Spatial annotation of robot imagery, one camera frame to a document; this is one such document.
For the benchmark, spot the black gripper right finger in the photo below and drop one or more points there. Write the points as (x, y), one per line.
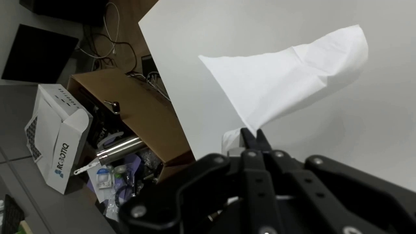
(338, 196)

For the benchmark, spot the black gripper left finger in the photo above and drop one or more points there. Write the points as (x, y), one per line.
(213, 195)

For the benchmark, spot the white tissue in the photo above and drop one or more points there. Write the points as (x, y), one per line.
(267, 86)

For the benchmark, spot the brown cardboard box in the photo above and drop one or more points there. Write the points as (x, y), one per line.
(119, 103)

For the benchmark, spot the white Robotiq box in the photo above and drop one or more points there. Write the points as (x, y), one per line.
(56, 134)

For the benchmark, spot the silver metal cylinder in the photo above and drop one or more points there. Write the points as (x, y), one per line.
(117, 151)

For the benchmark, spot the black monitor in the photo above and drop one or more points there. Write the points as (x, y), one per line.
(37, 55)

